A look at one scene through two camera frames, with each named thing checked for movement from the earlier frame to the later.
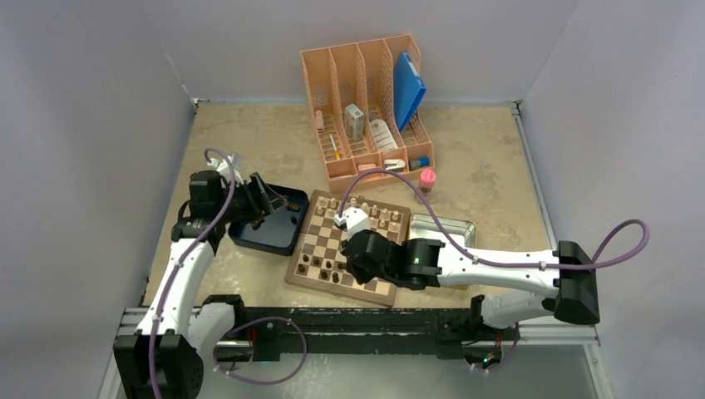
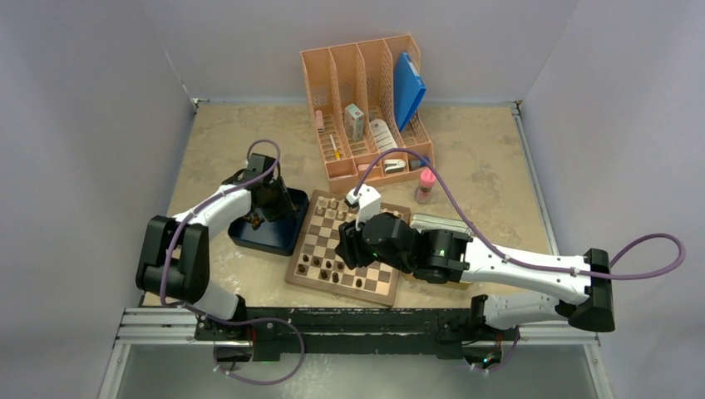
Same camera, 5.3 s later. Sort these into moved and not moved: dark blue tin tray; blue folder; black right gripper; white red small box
Moved: black right gripper
Not moved: white red small box; blue folder; dark blue tin tray
